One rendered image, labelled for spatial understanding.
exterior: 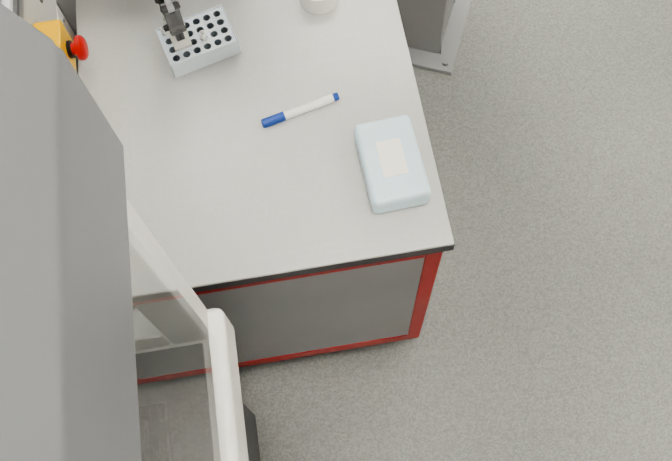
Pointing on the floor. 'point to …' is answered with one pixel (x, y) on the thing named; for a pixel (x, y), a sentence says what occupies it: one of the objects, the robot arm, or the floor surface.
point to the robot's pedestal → (431, 8)
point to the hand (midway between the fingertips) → (177, 30)
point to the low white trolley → (273, 155)
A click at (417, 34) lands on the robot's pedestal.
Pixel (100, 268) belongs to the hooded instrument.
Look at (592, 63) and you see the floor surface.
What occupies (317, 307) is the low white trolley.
